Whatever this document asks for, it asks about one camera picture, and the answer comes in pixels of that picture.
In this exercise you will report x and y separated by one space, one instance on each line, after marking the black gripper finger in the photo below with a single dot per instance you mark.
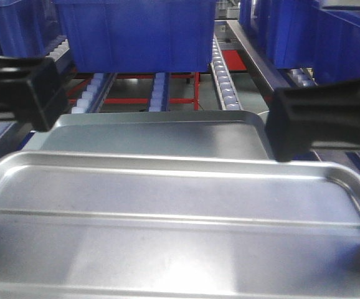
324 116
31 92

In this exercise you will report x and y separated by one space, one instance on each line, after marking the small silver ribbed tray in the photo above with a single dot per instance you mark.
76 225

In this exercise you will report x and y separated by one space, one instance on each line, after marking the right shelf left roller track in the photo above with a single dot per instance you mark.
93 97

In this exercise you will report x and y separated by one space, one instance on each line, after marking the right shelf far-left roller track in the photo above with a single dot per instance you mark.
58 48

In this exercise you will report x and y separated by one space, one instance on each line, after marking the right shelf far-right roller track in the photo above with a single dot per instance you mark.
301 77

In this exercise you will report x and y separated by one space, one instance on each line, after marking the blue bin far left shelf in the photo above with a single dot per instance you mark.
28 28

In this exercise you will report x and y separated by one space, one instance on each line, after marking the blue bin shelf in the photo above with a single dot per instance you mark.
301 34
28 28

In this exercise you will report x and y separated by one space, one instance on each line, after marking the blue bin right shelf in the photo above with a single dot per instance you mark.
301 34

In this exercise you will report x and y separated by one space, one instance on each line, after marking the large grey tray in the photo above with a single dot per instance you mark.
212 134

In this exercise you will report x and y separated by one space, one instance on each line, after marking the right shelf middle roller track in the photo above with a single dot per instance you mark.
159 99

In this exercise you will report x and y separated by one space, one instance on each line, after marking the large blue bin centre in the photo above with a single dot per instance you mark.
139 36

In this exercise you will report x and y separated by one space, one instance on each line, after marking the red frame under right shelf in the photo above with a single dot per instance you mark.
187 91

